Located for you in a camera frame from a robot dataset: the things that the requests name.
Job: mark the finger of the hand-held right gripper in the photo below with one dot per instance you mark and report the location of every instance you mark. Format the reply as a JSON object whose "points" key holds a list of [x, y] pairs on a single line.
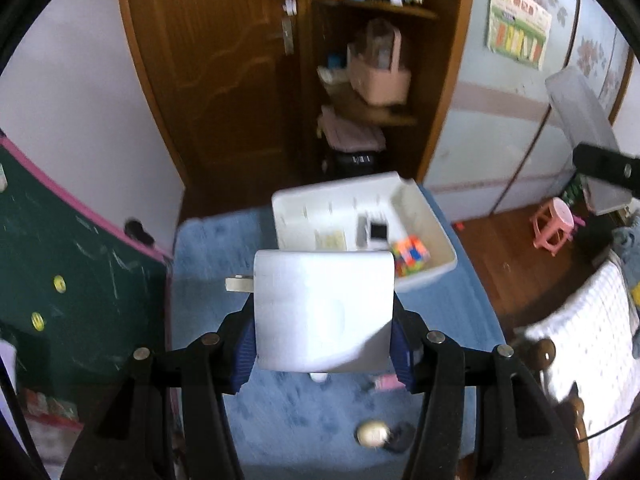
{"points": [[605, 166]]}

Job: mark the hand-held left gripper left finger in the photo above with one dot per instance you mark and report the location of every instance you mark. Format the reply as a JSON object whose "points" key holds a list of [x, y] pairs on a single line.
{"points": [[245, 360]]}

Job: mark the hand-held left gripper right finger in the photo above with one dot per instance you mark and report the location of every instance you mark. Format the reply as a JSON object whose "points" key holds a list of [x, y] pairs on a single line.
{"points": [[402, 360]]}

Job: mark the grey white object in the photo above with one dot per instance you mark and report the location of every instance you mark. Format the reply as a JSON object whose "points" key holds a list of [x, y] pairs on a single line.
{"points": [[582, 120]]}

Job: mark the white charger block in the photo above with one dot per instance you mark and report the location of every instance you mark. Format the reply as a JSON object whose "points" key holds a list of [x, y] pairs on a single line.
{"points": [[320, 310]]}

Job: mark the colourful puzzle cube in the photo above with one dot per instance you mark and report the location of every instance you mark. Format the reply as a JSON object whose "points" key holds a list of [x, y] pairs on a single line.
{"points": [[410, 256]]}

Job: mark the white plastic storage bin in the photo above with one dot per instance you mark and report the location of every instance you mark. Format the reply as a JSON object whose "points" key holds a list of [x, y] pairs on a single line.
{"points": [[430, 240]]}

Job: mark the white toy camera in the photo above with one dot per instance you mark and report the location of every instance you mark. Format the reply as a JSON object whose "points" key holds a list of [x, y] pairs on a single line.
{"points": [[376, 232]]}

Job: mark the green patterned bag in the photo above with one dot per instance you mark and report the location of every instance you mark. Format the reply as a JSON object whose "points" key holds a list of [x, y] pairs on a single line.
{"points": [[572, 191]]}

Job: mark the pink plastic stool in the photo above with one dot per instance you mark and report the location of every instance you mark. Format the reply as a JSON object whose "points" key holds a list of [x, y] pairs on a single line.
{"points": [[552, 220]]}

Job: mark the black charger plug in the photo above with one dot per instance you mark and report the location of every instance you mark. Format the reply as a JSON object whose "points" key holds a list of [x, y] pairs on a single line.
{"points": [[402, 439]]}

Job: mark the blue fluffy mat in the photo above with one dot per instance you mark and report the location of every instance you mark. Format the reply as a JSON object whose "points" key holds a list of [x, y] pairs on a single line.
{"points": [[290, 425]]}

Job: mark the round gold compact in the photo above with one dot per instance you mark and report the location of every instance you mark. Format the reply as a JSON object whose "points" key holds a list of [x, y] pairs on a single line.
{"points": [[372, 434]]}

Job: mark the blue clothing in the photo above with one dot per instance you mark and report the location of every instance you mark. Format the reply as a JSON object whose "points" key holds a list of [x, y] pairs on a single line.
{"points": [[627, 250]]}

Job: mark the pale blue wardrobe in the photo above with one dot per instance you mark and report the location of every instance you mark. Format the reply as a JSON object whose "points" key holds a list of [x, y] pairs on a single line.
{"points": [[480, 150]]}

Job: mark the small red floor piece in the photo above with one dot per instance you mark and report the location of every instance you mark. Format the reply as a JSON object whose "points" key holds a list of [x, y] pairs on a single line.
{"points": [[459, 225]]}

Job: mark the black easel knob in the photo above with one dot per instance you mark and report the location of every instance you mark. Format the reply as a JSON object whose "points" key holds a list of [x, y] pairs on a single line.
{"points": [[137, 230]]}

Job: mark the white knitted blanket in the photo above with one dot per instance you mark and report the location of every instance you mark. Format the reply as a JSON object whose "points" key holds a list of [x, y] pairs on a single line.
{"points": [[590, 340]]}

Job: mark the brown wooden corner shelf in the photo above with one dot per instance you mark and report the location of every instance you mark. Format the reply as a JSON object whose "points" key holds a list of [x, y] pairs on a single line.
{"points": [[445, 85]]}

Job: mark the yellow smiley magnet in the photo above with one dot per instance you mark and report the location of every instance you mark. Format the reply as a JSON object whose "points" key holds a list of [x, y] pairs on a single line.
{"points": [[60, 283], [37, 319]]}

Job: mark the black box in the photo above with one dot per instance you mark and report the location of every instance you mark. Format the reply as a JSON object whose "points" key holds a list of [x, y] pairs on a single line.
{"points": [[357, 161]]}

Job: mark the folded pink cloth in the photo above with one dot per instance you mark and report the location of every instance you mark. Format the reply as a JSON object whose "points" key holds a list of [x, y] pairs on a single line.
{"points": [[350, 132]]}

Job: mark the brown wooden door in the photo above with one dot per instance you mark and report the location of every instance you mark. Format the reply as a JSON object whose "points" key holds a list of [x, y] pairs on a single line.
{"points": [[210, 85]]}

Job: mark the crumpled white paper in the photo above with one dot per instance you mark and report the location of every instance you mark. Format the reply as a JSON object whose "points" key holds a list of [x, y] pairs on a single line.
{"points": [[332, 76]]}

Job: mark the small blue cup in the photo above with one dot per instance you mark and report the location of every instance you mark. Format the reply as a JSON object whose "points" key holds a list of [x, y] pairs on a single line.
{"points": [[336, 61]]}

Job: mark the white door hook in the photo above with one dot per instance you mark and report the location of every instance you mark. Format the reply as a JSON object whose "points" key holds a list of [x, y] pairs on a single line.
{"points": [[290, 5]]}

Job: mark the wooden bed frame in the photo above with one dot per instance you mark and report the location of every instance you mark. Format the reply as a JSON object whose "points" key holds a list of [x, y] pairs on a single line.
{"points": [[543, 352]]}

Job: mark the wall poster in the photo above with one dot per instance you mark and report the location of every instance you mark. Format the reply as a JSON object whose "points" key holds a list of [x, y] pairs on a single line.
{"points": [[517, 25]]}

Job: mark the green chalkboard with pink frame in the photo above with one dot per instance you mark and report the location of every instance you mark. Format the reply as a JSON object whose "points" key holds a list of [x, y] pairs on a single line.
{"points": [[90, 280]]}

